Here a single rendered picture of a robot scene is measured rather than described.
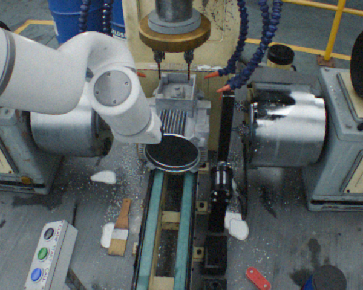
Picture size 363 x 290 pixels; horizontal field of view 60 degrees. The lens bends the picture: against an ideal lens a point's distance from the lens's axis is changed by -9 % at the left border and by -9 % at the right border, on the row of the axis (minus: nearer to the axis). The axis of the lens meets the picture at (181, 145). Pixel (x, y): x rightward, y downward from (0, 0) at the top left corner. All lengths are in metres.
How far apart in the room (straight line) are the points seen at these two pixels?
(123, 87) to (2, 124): 0.55
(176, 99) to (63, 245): 0.46
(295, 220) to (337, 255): 0.18
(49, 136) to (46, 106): 0.55
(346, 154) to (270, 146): 0.21
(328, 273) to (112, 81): 0.46
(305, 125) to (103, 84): 0.56
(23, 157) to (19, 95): 0.70
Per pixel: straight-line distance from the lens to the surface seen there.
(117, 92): 0.53
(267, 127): 0.90
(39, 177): 1.16
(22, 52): 0.41
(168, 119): 0.91
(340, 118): 0.93
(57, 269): 0.77
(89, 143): 0.96
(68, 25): 2.93
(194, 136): 0.89
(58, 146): 1.01
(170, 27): 0.81
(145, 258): 0.90
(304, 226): 1.12
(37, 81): 0.42
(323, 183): 1.05
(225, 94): 0.77
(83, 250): 1.07
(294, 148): 0.93
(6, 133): 1.04
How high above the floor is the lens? 1.73
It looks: 47 degrees down
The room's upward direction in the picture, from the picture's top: 1 degrees counter-clockwise
